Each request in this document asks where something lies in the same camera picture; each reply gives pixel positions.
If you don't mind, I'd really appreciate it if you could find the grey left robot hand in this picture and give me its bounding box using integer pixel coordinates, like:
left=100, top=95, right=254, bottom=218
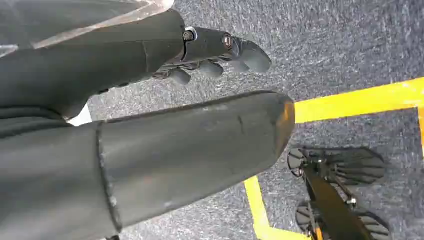
left=0, top=8, right=296, bottom=240

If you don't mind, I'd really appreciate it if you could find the black robot foot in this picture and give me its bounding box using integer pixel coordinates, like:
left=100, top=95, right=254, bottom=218
left=287, top=147, right=387, bottom=187
left=295, top=200, right=392, bottom=240

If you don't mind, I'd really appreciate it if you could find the yellow floor tape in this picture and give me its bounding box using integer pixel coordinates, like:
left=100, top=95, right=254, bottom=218
left=244, top=77, right=424, bottom=240

